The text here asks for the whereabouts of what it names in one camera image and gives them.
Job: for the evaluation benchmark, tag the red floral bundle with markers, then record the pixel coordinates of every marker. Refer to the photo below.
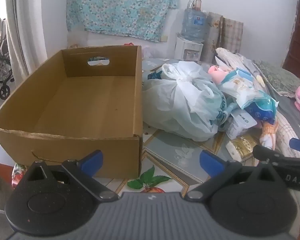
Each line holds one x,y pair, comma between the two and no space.
18,175

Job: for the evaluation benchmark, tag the white curtain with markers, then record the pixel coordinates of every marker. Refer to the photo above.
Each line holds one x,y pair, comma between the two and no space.
27,30

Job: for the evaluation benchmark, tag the white blanket coloured stitching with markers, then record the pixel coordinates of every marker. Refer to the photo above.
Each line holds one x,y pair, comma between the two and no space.
287,130

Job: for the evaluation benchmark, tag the floral rolled mat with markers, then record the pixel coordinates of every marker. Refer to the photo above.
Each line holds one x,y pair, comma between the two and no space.
212,35

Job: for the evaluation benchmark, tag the wall outlet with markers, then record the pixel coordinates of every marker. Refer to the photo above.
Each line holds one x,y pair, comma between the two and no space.
164,39

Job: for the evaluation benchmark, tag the gold packet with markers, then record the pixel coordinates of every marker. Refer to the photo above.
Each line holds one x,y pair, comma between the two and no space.
242,146

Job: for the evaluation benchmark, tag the small white box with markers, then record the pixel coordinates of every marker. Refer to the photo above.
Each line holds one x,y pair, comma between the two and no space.
236,128

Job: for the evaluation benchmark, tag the blue white wipes pack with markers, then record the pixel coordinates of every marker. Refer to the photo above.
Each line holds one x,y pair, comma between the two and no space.
237,87

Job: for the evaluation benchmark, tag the brown wooden door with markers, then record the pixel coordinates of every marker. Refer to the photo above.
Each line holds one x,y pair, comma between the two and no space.
298,45

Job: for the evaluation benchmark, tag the blue floral cloth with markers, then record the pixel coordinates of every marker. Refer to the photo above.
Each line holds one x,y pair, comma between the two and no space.
120,7

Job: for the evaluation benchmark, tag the teal patterned packet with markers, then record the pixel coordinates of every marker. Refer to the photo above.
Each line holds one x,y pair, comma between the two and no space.
261,108

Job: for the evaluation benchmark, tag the pink plush doll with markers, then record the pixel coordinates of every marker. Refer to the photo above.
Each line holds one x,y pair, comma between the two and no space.
216,73

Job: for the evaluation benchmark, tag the small white bottle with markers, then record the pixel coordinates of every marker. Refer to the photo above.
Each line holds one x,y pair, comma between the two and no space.
189,4

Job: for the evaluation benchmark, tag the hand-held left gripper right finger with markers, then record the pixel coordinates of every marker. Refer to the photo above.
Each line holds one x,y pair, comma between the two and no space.
210,160

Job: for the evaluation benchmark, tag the grey stroller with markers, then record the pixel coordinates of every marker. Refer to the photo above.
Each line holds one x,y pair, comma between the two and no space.
0,65

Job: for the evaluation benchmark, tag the orange white cloth doll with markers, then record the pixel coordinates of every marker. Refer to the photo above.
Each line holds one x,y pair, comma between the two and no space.
268,135

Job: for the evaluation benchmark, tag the beige bottle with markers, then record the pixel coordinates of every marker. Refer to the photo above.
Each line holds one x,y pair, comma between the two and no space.
198,4

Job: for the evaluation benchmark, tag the grey bed sheet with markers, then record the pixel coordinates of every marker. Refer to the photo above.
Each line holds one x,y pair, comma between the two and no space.
287,105

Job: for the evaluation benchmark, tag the brown cardboard box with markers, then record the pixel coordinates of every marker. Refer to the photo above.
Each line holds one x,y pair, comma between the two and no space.
90,100

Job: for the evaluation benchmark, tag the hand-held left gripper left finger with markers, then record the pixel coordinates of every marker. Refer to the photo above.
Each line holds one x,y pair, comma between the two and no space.
92,158

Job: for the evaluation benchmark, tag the plaid rolled mat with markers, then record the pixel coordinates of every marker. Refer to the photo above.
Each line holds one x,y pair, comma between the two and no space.
231,35

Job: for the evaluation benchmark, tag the white plastic bag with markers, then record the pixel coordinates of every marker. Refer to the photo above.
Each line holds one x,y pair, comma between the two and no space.
185,105

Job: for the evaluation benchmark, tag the green patterned pillow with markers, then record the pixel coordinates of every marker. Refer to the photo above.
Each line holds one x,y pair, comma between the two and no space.
280,77

